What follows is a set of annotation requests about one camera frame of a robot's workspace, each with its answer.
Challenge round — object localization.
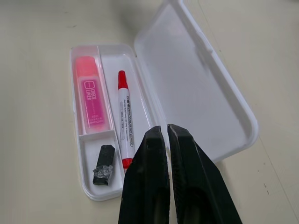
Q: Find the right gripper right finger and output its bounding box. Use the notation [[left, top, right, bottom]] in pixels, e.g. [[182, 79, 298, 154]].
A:
[[166, 123, 244, 224]]

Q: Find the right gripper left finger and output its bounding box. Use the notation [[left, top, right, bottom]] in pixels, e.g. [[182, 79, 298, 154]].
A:
[[118, 125, 171, 224]]

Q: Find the small black eraser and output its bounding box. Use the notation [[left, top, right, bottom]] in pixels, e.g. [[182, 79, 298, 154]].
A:
[[92, 144, 116, 187]]

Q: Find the red capped whiteboard marker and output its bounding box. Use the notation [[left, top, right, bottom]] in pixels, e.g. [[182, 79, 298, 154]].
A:
[[117, 70, 135, 169]]

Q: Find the pink highlighter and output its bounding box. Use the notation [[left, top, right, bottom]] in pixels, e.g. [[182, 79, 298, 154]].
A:
[[74, 56, 113, 135]]

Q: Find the white plastic pencil case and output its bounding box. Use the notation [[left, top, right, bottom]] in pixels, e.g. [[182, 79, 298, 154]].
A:
[[70, 0, 260, 202]]

